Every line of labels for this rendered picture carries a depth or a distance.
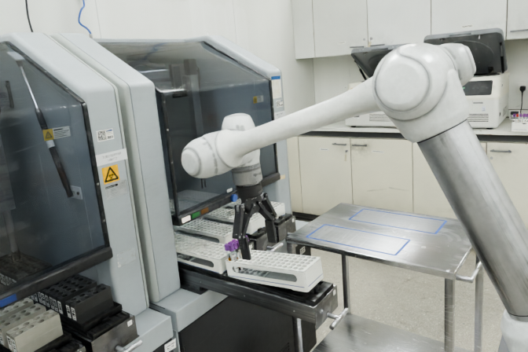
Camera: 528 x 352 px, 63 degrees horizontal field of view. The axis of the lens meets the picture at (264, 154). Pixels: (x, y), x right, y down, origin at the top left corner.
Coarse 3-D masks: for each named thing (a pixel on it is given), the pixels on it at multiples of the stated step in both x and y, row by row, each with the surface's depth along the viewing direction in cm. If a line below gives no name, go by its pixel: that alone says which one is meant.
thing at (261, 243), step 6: (258, 228) 171; (264, 228) 173; (246, 234) 168; (252, 234) 167; (258, 234) 167; (264, 234) 169; (276, 234) 176; (252, 240) 166; (258, 240) 166; (264, 240) 169; (258, 246) 166; (264, 246) 169; (270, 246) 173; (282, 246) 172
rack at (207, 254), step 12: (180, 240) 155; (192, 240) 153; (204, 240) 153; (180, 252) 147; (192, 252) 143; (204, 252) 143; (216, 252) 142; (192, 264) 145; (204, 264) 147; (216, 264) 138
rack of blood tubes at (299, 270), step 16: (256, 256) 134; (272, 256) 132; (288, 256) 130; (304, 256) 128; (240, 272) 134; (256, 272) 132; (272, 272) 134; (288, 272) 121; (304, 272) 118; (320, 272) 124; (304, 288) 119
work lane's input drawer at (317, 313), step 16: (192, 272) 143; (208, 272) 140; (224, 272) 138; (208, 288) 140; (224, 288) 135; (240, 288) 131; (256, 288) 128; (272, 288) 125; (288, 288) 127; (320, 288) 123; (336, 288) 126; (256, 304) 128; (272, 304) 125; (288, 304) 121; (304, 304) 118; (320, 304) 118; (336, 304) 127; (304, 320) 119; (320, 320) 119; (336, 320) 118
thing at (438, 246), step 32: (320, 224) 171; (352, 224) 168; (384, 224) 166; (416, 224) 163; (448, 224) 161; (352, 256) 145; (384, 256) 139; (416, 256) 137; (448, 256) 135; (448, 288) 127; (480, 288) 163; (352, 320) 197; (448, 320) 129; (480, 320) 165
